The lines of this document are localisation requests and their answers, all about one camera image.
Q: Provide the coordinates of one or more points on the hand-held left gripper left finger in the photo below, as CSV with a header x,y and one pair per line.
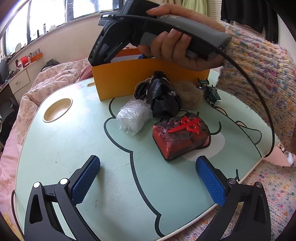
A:
x,y
85,178

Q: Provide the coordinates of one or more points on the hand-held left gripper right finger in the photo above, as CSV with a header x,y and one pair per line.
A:
x,y
210,180

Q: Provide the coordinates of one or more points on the orange cardboard box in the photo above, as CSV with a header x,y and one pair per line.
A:
x,y
115,78

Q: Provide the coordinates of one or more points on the person's right forearm knitted sleeve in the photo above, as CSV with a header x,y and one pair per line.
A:
x,y
261,76

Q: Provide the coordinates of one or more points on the light green cartoon desktop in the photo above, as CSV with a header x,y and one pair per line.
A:
x,y
81,143

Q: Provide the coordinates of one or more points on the person's right hand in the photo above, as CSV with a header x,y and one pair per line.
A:
x,y
173,46

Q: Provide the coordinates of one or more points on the red mahjong tile block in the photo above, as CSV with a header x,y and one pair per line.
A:
x,y
175,141

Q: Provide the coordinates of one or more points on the black lace cloth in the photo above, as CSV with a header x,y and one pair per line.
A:
x,y
140,89

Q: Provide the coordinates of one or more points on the multicolour knitted cloth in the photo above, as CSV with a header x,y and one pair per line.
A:
x,y
277,204

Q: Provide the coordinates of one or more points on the dark bag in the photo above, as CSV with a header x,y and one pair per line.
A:
x,y
50,64

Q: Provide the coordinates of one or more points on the bubble wrap bundle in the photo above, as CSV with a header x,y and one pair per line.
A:
x,y
133,115

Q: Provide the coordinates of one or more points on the black plastic bag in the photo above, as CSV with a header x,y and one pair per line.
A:
x,y
161,97

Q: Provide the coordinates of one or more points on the green toy truck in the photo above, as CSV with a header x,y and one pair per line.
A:
x,y
212,93

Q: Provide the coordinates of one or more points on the brown furry ball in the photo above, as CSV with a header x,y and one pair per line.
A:
x,y
189,95

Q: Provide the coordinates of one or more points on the light green hanging cloth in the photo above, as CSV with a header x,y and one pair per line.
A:
x,y
201,5

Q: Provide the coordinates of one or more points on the red container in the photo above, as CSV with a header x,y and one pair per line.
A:
x,y
24,61

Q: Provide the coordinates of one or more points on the pink floral blanket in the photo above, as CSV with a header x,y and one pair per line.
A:
x,y
34,92

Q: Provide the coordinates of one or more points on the white drawer cabinet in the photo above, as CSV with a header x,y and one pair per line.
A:
x,y
20,81

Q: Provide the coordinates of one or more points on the black monitor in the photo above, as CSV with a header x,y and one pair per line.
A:
x,y
3,71

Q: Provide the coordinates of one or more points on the black hanging clothes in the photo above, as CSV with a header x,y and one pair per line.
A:
x,y
249,14

